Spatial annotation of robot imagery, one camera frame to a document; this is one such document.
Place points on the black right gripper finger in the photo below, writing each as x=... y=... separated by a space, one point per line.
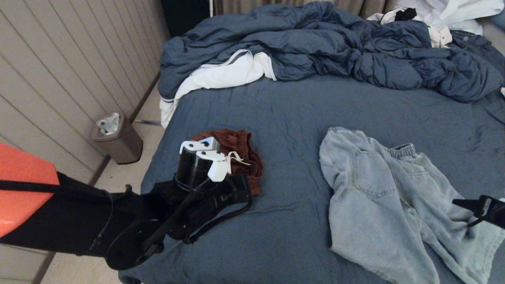
x=465 y=203
x=473 y=222

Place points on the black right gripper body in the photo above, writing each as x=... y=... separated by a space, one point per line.
x=493 y=211

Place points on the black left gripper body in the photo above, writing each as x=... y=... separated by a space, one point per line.
x=213 y=205

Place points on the light blue denim shorts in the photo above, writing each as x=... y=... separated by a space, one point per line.
x=394 y=205

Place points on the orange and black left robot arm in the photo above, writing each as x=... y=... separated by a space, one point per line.
x=71 y=221

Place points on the thin metal rod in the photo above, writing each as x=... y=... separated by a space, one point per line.
x=148 y=122

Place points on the brown trash bin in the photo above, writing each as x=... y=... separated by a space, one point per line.
x=124 y=146

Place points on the bed with blue sheet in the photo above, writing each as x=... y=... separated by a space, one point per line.
x=276 y=118

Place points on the dark blue denim garment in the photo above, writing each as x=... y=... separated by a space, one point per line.
x=475 y=41

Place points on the blue pillow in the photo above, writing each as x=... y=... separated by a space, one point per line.
x=499 y=19

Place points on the dark cabinet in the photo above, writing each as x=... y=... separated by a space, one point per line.
x=183 y=15

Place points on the white crumpled clothing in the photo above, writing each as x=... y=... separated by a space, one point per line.
x=449 y=12

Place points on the dark blue crumpled duvet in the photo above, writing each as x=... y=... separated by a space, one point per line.
x=315 y=41

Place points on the small black garment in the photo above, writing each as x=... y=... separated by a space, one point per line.
x=405 y=14

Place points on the beige curtain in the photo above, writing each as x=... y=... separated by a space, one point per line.
x=236 y=4

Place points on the black and white left wrist camera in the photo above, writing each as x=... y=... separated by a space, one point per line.
x=199 y=163

